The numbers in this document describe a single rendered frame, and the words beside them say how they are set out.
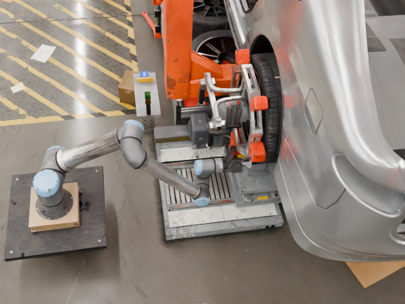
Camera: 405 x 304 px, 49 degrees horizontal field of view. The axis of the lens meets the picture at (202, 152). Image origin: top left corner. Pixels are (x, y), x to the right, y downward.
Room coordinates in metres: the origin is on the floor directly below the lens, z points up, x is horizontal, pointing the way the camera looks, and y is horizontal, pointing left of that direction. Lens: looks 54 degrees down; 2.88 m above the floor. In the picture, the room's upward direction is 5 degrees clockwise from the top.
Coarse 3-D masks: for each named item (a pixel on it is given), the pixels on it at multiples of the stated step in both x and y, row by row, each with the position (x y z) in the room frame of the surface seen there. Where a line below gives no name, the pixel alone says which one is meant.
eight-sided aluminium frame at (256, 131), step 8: (248, 64) 1.96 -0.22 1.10; (232, 72) 2.08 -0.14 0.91; (240, 72) 2.06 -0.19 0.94; (248, 72) 1.90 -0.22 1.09; (232, 80) 2.06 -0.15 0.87; (240, 80) 2.06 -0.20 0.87; (248, 80) 1.81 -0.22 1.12; (256, 80) 1.82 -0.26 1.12; (248, 88) 1.75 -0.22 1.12; (256, 88) 1.76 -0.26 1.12; (232, 96) 2.04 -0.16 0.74; (248, 96) 1.72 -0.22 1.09; (256, 96) 1.71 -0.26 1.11; (240, 128) 1.87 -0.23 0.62; (256, 128) 1.58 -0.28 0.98; (240, 136) 1.84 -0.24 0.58; (256, 136) 1.57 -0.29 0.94; (240, 144) 1.75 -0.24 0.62; (248, 144) 1.58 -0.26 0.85; (240, 152) 1.67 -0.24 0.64; (248, 152) 1.56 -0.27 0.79
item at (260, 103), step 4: (260, 96) 1.66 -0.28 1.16; (264, 96) 1.66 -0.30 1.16; (252, 100) 1.66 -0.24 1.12; (256, 100) 1.64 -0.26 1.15; (260, 100) 1.64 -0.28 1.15; (264, 100) 1.64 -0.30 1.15; (252, 104) 1.65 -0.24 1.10; (256, 104) 1.62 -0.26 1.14; (260, 104) 1.62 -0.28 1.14; (264, 104) 1.63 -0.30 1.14; (252, 108) 1.64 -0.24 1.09; (256, 108) 1.60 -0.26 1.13; (260, 108) 1.61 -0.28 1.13; (264, 108) 1.61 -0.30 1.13
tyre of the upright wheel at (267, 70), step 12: (252, 60) 2.01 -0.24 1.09; (264, 60) 1.93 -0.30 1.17; (276, 60) 1.94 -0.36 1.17; (264, 72) 1.83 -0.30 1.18; (276, 72) 1.83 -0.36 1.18; (264, 84) 1.76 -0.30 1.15; (276, 84) 1.76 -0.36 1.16; (276, 96) 1.70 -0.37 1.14; (276, 108) 1.64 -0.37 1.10; (276, 120) 1.60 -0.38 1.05; (276, 132) 1.56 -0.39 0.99; (264, 144) 1.57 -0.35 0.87; (276, 144) 1.55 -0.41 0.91; (276, 156) 1.54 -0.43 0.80
